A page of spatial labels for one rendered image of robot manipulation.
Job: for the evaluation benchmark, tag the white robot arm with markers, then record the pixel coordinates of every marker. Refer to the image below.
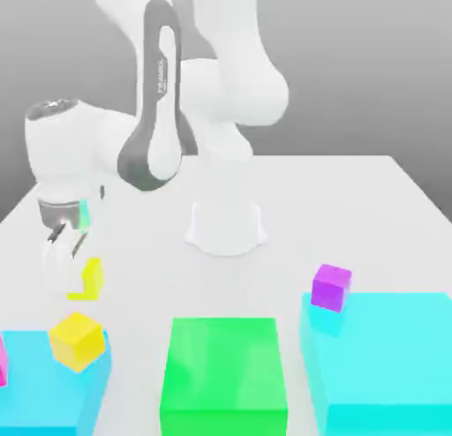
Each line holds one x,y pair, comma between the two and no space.
226,90

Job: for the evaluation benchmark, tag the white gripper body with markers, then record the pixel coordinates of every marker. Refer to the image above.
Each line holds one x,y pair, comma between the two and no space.
58,266

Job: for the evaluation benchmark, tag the small lime yellow cube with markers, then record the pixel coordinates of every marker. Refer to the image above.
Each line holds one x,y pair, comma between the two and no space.
92,277

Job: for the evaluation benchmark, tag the small purple cube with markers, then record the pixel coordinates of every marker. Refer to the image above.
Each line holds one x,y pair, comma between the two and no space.
330,289

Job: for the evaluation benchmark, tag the large cyan box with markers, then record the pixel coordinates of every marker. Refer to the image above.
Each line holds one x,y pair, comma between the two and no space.
388,354
35,400

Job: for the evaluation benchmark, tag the large green box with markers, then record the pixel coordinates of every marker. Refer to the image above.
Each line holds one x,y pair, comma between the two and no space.
224,365

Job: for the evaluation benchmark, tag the small pink cube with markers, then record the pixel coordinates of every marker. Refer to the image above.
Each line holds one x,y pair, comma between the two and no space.
2,365

